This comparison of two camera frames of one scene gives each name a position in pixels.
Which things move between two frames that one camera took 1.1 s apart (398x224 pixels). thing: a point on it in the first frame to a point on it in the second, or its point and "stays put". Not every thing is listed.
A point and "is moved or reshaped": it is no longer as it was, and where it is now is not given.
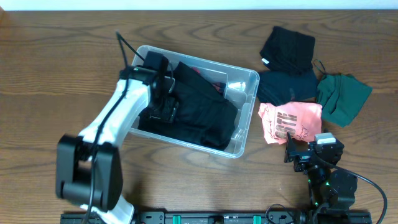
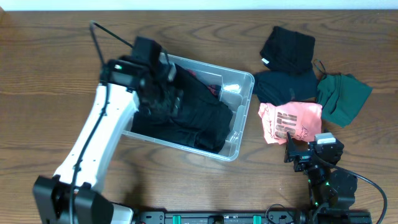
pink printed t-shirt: x=301 y=120 stays put
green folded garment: x=341 y=96 stays put
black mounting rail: x=237 y=217 stays put
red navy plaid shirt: x=219 y=86 to x=214 y=89
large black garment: x=205 y=115 is moved or reshaped
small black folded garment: x=285 y=50 stays put
